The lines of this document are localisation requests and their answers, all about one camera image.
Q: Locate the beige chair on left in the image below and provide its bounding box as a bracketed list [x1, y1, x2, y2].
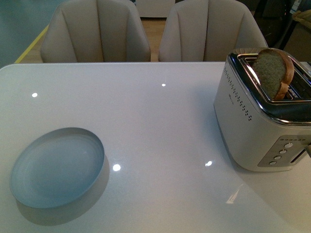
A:
[40, 0, 151, 63]

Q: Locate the brown-crusted bread slice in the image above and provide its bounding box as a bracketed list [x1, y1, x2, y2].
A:
[252, 49, 294, 100]

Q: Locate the beige chair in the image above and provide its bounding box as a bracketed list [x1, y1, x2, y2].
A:
[158, 0, 268, 62]
[40, 0, 151, 63]

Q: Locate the white chrome toaster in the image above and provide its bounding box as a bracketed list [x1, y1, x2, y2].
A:
[214, 48, 311, 172]

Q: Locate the light blue round plate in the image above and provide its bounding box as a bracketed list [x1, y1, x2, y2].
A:
[10, 128, 104, 209]

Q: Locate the beige chair on right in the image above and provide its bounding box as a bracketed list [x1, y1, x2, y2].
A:
[158, 0, 268, 62]

